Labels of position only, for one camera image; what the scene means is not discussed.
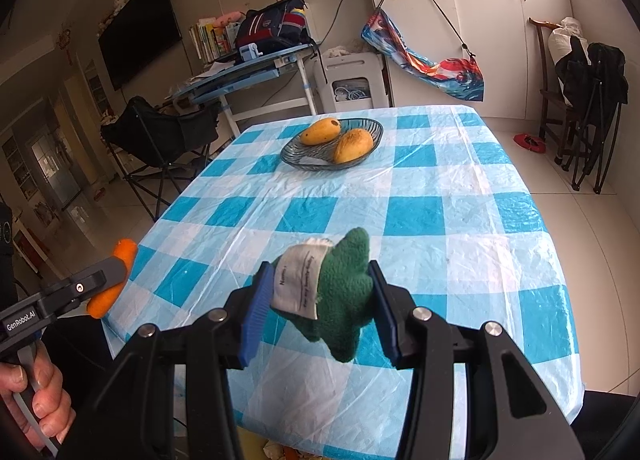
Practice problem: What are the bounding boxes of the plain yellow mango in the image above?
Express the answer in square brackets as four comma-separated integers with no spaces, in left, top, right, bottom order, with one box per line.
[333,128,374,165]

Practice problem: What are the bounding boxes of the white plastic bag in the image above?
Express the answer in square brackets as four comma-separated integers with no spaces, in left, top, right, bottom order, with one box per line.
[547,17,583,70]

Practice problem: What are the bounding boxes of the colourful printed sling bag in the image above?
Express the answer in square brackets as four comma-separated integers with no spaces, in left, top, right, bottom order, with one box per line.
[361,0,485,101]

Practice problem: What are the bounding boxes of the long orange plush carrot piece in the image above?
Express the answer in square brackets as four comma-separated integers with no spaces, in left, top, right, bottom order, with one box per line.
[86,239,138,317]

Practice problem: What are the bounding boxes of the blue tilting study desk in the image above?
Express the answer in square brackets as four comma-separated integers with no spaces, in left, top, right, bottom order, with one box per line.
[167,42,321,141]

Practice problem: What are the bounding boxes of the green plush leaf piece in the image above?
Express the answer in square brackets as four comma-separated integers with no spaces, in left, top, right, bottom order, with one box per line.
[270,227,376,363]

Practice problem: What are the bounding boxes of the person's black pants leg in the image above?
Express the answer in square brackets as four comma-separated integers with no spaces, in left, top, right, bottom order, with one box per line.
[42,322,121,460]

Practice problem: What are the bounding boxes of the blue white checked tablecloth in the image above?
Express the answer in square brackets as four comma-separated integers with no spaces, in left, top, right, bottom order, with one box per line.
[102,104,583,460]

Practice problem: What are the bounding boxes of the glass plate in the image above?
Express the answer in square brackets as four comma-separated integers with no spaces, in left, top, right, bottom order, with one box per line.
[280,117,385,171]

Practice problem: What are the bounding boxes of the black folding camp chair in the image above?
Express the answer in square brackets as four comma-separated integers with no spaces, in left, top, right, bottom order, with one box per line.
[100,96,223,223]

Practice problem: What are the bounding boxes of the yellow mango with dark spot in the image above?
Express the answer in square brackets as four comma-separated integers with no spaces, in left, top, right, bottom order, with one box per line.
[300,119,342,147]

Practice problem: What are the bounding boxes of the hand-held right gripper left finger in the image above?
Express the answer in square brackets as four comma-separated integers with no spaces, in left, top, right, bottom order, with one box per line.
[85,261,276,460]

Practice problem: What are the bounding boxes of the black flat television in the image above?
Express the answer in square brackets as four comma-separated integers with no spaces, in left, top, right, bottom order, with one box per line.
[98,0,183,92]

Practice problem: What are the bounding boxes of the folded black chair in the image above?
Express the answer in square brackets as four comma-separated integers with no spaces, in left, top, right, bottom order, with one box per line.
[555,37,629,193]

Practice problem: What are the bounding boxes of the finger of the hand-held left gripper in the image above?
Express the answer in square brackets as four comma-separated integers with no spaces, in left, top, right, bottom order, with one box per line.
[40,260,126,321]

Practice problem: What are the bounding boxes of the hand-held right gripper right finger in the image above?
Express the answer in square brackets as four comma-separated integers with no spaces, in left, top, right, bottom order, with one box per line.
[367,261,586,460]

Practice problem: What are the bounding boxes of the dark striped backpack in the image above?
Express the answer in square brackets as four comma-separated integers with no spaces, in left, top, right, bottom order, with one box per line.
[235,0,316,58]

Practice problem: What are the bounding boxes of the white plastic stool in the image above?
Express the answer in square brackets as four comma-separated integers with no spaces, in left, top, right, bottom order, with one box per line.
[313,52,388,115]

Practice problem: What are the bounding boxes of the row of books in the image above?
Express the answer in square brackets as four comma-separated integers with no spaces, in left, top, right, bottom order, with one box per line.
[189,17,243,65]

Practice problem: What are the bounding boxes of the white papers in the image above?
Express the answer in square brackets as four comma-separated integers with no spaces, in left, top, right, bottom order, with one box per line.
[192,62,236,80]

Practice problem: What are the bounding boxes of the person's left hand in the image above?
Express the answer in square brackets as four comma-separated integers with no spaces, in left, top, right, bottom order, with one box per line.
[0,340,76,445]

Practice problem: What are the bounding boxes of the red slipper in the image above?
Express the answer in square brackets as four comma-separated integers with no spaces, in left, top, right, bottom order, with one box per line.
[514,134,547,153]

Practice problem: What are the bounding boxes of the white cabinet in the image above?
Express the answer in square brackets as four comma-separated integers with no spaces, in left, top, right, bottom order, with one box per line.
[356,0,573,121]

